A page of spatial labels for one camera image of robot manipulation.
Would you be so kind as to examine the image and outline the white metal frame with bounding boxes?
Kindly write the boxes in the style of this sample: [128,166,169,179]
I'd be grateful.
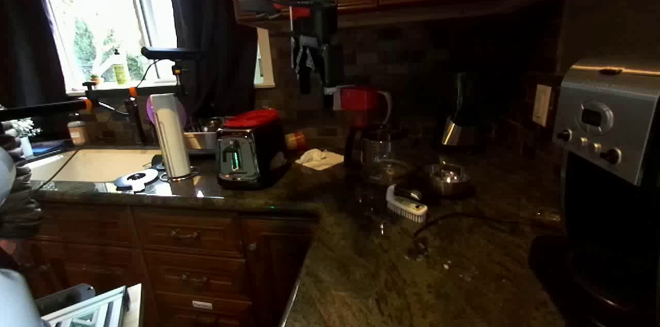
[35,283,130,327]

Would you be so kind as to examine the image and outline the yellow soap bottle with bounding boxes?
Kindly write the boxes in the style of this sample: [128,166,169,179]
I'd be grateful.
[113,48,130,86]

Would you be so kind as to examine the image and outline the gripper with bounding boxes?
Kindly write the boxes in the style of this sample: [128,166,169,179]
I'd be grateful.
[292,0,342,109]

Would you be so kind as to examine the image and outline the purple round plate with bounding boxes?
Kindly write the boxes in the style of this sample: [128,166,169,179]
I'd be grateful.
[146,94,188,129]

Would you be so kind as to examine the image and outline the red coffee maker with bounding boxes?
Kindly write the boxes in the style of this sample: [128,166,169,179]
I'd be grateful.
[332,85,393,169]

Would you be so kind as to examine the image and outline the glass carafe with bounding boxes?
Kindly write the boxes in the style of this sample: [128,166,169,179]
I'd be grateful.
[360,130,413,186]

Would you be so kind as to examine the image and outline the camera on mount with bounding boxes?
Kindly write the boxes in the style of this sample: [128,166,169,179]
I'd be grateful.
[141,46,200,97]

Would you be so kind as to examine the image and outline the orange cup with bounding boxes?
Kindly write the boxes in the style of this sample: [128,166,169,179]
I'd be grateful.
[285,130,307,151]

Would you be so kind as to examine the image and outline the silver and black coffee machine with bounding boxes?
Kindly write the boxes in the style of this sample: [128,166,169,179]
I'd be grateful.
[527,58,660,327]

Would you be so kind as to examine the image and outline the black and chrome toaster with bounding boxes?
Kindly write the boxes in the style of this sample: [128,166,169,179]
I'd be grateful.
[215,120,290,190]

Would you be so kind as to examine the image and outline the wooden drawer with white label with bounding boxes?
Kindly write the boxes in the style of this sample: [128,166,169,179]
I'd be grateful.
[154,290,254,327]

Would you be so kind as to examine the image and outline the white scrub brush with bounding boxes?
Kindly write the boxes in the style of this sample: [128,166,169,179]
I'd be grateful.
[385,184,429,224]

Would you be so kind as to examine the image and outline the black and silver kettle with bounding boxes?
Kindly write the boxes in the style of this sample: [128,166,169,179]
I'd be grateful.
[440,71,488,151]

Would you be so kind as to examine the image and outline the small glass bowl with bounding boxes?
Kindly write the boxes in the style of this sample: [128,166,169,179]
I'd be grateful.
[427,161,474,198]

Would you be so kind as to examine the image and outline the window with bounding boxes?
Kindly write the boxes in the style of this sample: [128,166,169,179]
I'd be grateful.
[35,0,179,93]

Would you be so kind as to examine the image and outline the vase of white flowers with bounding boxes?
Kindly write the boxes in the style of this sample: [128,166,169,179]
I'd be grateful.
[9,118,43,158]

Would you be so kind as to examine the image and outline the small jar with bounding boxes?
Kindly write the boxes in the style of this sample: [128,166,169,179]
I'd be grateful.
[67,120,89,146]

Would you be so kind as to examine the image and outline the white napkin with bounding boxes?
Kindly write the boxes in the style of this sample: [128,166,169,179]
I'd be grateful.
[294,148,345,172]

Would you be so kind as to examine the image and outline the paper towel roll on holder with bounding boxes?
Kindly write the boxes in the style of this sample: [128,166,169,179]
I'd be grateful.
[149,93,201,182]

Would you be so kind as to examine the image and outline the wall socket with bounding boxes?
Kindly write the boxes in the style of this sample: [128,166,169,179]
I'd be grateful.
[532,83,553,128]

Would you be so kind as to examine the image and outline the dark curtain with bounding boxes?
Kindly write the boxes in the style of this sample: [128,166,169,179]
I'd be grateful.
[0,0,69,108]
[166,0,259,117]

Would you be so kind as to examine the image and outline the black cable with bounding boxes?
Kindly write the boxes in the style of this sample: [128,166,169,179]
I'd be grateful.
[407,210,564,261]

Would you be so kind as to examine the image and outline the wooden cabinet door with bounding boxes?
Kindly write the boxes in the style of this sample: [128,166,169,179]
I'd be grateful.
[239,215,317,327]

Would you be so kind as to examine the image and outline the metal tray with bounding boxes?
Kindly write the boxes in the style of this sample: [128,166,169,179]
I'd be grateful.
[183,117,223,153]

